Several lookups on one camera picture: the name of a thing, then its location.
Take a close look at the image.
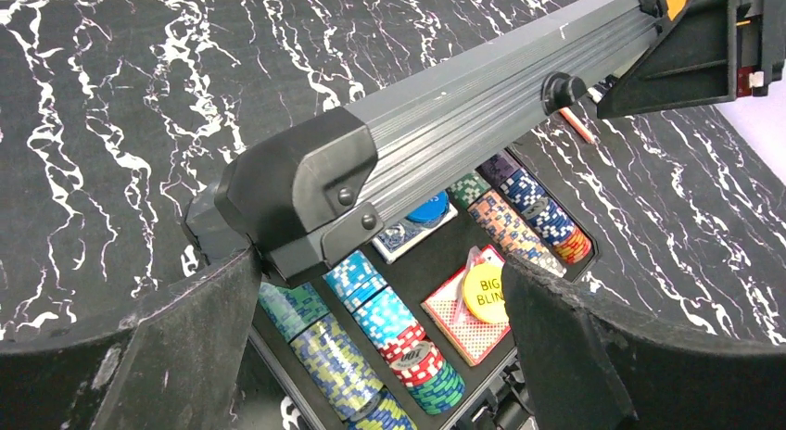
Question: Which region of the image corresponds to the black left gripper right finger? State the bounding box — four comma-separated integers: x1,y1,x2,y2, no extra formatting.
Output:
501,256,785,429

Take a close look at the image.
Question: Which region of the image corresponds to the light blue chip stack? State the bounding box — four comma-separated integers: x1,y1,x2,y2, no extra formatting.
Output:
322,250,466,417

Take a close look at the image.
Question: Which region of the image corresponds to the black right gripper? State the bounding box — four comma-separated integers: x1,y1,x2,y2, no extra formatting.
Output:
597,0,785,119

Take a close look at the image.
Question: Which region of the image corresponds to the black poker set case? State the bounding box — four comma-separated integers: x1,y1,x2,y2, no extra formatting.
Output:
183,0,658,429

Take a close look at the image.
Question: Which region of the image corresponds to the purple chip stack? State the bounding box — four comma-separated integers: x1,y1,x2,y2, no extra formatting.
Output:
476,149,521,188

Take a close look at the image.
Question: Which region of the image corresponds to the orange red chip stack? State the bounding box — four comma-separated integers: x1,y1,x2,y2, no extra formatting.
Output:
552,228,592,265

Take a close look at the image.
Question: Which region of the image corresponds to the orange pencil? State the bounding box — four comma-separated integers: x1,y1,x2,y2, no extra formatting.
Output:
559,107,596,145

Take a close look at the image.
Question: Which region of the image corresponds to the red poker card deck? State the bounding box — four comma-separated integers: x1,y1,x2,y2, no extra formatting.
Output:
421,246,510,366

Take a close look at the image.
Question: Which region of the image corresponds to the red triangle card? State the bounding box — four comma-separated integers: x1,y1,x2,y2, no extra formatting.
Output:
451,247,485,323

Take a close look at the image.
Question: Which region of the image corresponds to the blue dealer button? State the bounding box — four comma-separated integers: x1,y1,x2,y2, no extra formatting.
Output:
406,191,450,224

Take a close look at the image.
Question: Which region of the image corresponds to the blue poker card deck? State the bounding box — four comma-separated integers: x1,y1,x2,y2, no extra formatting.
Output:
372,203,458,264

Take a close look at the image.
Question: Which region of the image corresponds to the blue white chip stack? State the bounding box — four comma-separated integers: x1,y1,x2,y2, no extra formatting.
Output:
500,169,577,247

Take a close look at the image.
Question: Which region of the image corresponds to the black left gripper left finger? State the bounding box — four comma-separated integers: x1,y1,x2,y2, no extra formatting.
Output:
1,250,262,429

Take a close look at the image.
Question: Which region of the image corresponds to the yellow round button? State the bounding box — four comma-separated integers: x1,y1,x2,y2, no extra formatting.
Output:
463,262,509,324

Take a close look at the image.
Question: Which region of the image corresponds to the orange blue chip stack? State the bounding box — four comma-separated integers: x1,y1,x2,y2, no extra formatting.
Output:
468,190,567,276

